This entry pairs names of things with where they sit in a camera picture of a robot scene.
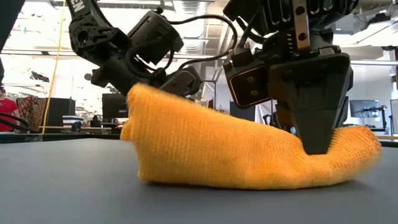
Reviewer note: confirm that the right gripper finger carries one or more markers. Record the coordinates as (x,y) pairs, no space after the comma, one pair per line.
(345,112)
(314,102)

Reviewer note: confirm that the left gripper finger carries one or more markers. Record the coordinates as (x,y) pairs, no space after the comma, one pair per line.
(183,82)

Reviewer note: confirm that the orange microfibre towel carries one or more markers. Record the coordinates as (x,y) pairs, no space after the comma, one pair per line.
(217,149)

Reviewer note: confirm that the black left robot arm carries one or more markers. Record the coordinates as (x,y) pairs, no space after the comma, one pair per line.
(93,37)

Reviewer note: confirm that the grey computer monitor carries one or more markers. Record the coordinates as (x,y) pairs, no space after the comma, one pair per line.
(363,108)

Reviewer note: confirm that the black computer monitor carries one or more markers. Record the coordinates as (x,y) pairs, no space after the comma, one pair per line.
(113,105)

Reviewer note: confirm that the white striped box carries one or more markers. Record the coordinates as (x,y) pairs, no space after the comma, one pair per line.
(73,119)

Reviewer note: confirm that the black door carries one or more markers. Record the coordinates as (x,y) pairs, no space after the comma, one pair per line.
(244,114)

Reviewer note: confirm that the black upright panel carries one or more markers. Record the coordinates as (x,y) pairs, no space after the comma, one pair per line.
(60,112)

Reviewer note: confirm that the wooden desk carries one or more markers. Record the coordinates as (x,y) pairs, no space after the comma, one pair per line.
(62,127)

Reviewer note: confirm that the long ceiling light strip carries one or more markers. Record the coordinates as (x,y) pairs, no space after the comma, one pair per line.
(31,53)

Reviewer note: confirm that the brown patterned cloth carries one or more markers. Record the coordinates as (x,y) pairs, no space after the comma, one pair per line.
(32,109)

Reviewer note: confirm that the person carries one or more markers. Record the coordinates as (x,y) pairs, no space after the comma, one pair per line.
(7,109)

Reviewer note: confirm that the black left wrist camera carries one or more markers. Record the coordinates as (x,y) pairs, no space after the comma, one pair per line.
(155,34)

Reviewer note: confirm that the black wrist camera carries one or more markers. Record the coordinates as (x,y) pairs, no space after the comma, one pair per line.
(248,84)
(155,34)

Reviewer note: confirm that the silver ceiling duct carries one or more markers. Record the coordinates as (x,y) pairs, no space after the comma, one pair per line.
(192,31)

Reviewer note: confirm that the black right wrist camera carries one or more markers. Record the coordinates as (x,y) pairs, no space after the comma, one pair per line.
(248,84)

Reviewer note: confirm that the black metal table frame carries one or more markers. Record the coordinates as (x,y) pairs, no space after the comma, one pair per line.
(62,137)

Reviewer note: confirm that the black diagonal frame strut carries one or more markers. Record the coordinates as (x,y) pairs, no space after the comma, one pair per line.
(6,12)

